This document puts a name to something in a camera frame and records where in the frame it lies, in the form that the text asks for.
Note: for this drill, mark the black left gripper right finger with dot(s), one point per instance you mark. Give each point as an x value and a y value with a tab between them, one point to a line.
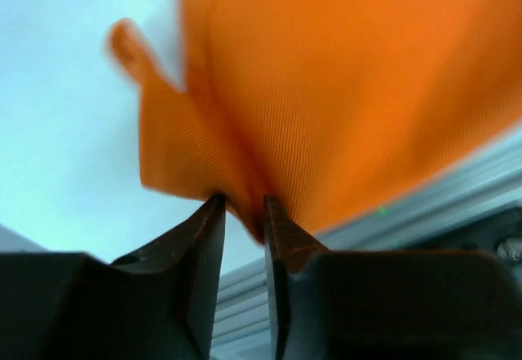
456	296

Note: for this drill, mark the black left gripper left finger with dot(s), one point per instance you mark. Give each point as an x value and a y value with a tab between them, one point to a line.
157	302

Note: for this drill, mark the orange trousers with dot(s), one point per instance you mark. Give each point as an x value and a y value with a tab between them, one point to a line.
333	106

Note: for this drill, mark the aluminium frame rail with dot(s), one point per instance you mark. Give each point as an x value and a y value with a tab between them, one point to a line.
485	184

